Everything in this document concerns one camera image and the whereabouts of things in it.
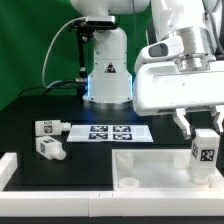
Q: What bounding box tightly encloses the grey cable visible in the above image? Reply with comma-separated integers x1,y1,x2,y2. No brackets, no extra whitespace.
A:
41,16,87,90

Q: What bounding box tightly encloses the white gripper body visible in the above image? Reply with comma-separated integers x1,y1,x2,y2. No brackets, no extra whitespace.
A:
133,61,224,116

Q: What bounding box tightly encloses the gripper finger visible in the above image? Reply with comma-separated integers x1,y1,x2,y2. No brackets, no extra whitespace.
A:
211,105,224,133
173,108,191,139

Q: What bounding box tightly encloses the black camera stand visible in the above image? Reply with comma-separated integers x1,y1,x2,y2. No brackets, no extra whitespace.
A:
68,16,118,84

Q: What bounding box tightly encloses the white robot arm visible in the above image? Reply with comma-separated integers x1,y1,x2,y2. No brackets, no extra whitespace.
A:
70,0,224,138

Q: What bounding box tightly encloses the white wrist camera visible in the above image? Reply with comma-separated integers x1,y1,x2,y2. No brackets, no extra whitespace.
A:
134,36,184,72

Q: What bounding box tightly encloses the white square tabletop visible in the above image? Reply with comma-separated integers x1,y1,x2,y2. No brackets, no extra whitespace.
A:
112,149,224,191

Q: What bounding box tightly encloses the black cable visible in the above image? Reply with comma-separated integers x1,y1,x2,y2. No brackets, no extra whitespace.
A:
16,79,88,98

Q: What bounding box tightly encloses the white U-shaped fence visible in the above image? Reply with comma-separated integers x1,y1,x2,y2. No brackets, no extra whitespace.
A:
0,153,224,217

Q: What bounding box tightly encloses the paper sheet with tags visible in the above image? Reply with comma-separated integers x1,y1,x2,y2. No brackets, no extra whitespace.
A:
67,125,153,142

